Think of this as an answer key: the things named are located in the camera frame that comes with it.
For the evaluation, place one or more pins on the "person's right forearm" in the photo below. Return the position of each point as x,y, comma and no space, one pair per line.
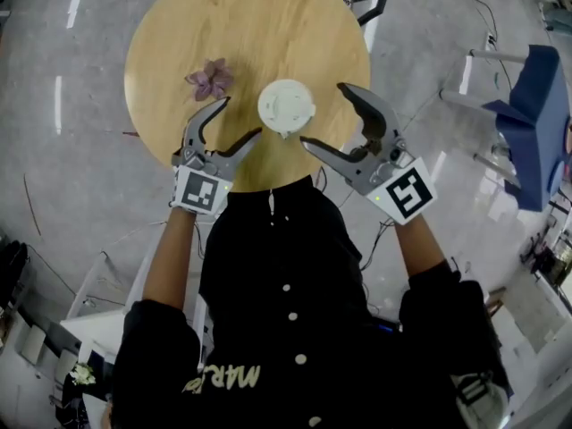
418,248

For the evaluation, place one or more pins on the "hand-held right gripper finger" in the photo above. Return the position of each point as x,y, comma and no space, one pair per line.
328,159
375,114

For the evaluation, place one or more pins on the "white desk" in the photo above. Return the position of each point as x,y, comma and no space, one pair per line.
103,329

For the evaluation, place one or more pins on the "white round lid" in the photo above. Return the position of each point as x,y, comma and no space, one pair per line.
286,105

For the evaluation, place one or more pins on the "person's left forearm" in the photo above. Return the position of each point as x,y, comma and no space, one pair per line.
167,262

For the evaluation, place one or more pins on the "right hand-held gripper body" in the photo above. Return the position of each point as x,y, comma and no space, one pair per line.
402,195

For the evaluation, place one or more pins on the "person's black shirt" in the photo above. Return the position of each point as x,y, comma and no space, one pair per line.
290,262

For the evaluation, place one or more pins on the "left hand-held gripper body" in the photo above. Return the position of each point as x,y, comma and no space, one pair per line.
199,190

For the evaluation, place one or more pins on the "purple artificial flower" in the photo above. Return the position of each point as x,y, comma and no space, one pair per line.
210,78

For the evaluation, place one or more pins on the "blue cloth covered table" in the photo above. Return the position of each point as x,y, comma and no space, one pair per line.
536,119

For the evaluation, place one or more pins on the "person's grey shoe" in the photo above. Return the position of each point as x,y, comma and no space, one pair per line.
476,396

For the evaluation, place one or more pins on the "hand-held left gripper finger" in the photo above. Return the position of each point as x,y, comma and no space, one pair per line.
196,125
234,154

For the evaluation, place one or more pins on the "white flower bouquet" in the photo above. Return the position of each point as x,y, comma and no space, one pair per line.
82,373

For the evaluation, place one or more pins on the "white power strip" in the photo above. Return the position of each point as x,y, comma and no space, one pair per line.
491,40

